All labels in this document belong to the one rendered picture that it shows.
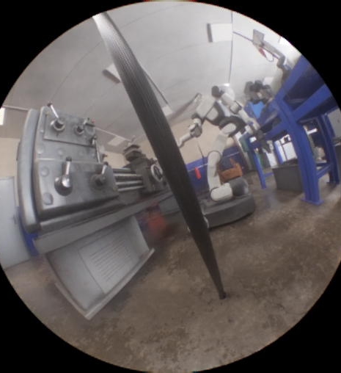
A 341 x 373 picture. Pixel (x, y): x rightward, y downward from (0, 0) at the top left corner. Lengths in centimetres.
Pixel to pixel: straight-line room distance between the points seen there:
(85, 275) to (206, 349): 61
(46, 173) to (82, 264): 46
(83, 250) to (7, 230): 342
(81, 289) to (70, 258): 17
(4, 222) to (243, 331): 415
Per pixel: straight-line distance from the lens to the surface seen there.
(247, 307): 52
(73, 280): 70
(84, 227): 61
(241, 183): 118
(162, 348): 52
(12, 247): 397
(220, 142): 121
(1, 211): 406
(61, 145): 89
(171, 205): 262
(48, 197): 58
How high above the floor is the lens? 47
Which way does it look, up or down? 2 degrees up
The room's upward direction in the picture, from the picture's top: 20 degrees counter-clockwise
